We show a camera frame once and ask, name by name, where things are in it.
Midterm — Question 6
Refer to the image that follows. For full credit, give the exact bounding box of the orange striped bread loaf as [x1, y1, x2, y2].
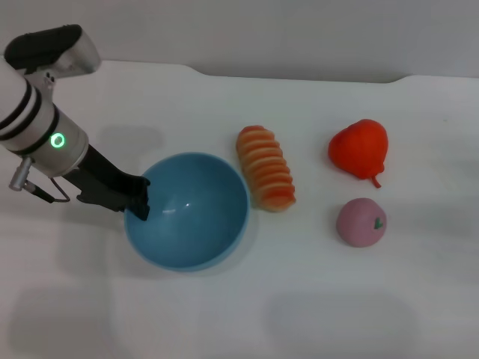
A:
[235, 125, 297, 213]

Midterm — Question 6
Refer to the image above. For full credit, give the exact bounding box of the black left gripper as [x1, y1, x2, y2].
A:
[65, 144, 152, 221]

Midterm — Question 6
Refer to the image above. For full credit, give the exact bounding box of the red pear toy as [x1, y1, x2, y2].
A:
[328, 118, 389, 190]

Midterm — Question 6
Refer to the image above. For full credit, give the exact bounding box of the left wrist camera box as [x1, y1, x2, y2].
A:
[3, 24, 102, 79]

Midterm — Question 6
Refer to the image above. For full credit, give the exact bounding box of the pink apple toy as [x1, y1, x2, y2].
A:
[335, 197, 388, 248]

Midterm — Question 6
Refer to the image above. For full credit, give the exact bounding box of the blue bowl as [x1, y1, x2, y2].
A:
[123, 151, 251, 272]

